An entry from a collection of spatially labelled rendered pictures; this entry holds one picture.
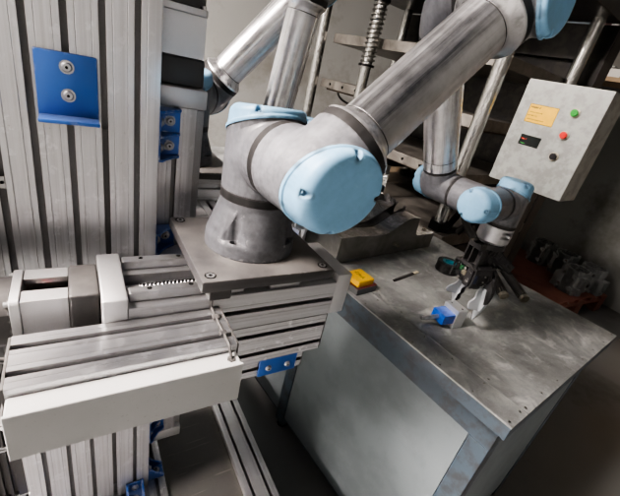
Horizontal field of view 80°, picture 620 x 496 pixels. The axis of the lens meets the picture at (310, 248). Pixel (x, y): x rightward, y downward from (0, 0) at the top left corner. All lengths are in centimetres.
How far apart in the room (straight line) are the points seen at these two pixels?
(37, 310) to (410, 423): 88
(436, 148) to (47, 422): 79
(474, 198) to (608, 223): 338
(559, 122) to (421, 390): 115
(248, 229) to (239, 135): 14
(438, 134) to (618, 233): 342
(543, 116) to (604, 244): 257
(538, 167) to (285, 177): 141
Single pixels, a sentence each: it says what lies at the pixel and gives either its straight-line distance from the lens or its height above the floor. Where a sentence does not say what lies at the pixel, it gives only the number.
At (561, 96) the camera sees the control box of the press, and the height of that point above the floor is 142.
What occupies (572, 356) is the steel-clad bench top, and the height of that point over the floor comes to 80.
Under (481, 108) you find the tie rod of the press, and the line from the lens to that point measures 174.
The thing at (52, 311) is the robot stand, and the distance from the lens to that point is 62.
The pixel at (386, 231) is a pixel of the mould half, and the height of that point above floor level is 89.
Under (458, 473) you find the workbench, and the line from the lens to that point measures 108.
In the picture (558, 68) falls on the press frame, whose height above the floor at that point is 160.
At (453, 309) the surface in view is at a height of 85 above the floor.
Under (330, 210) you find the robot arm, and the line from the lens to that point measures 45.
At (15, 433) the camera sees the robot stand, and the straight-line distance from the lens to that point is 54.
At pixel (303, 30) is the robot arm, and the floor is 140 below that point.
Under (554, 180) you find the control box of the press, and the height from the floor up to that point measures 114.
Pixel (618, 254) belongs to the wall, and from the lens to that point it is 418.
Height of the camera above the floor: 133
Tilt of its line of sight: 25 degrees down
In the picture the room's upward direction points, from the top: 13 degrees clockwise
